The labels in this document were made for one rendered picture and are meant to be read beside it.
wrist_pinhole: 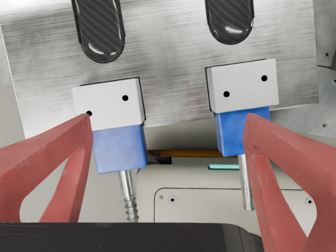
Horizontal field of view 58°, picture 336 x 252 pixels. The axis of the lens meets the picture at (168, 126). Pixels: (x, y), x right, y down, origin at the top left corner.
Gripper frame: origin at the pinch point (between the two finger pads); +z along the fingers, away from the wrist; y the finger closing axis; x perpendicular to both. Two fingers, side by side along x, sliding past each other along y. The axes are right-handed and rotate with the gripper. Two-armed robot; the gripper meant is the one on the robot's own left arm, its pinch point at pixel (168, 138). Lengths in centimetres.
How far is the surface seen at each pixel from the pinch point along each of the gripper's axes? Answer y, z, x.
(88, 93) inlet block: 6.2, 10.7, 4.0
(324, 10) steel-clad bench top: -15.6, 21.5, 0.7
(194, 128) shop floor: -10, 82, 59
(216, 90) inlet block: -3.8, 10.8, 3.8
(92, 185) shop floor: 29, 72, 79
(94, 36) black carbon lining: 6.2, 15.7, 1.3
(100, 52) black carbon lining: 5.7, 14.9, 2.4
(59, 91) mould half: 9.4, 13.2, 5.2
